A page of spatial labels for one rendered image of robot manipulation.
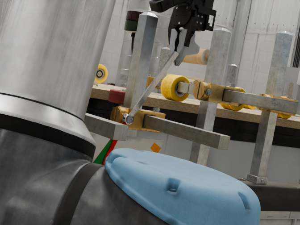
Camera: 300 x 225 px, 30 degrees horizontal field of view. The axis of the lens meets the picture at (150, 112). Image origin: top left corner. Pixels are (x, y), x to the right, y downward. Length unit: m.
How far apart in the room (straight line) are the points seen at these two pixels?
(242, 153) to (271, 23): 10.39
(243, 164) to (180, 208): 1.54
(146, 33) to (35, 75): 0.87
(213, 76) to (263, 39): 10.79
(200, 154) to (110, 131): 0.54
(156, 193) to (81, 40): 0.19
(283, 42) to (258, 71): 10.52
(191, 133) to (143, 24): 0.31
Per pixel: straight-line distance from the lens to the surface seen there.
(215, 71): 1.54
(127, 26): 1.44
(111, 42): 10.29
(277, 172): 2.13
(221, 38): 1.55
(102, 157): 1.36
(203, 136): 1.23
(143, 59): 1.39
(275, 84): 1.72
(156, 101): 1.66
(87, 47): 0.57
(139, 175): 0.46
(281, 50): 1.72
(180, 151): 1.79
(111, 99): 1.50
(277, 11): 12.30
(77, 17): 0.57
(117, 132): 1.06
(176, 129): 1.30
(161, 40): 5.45
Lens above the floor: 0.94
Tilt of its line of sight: 3 degrees down
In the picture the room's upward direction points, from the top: 10 degrees clockwise
